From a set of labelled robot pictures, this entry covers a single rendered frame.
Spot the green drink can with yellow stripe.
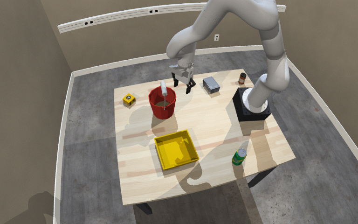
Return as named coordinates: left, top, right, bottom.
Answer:
left=232, top=148, right=247, bottom=166

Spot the small brown jar with black lid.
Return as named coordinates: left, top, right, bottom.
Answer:
left=238, top=73, right=247, bottom=84

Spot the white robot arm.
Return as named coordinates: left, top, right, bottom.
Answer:
left=166, top=0, right=289, bottom=113

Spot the yellow square tray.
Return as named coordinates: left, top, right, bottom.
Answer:
left=154, top=129, right=199, bottom=170

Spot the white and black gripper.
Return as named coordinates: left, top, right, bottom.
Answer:
left=172, top=66, right=196, bottom=94

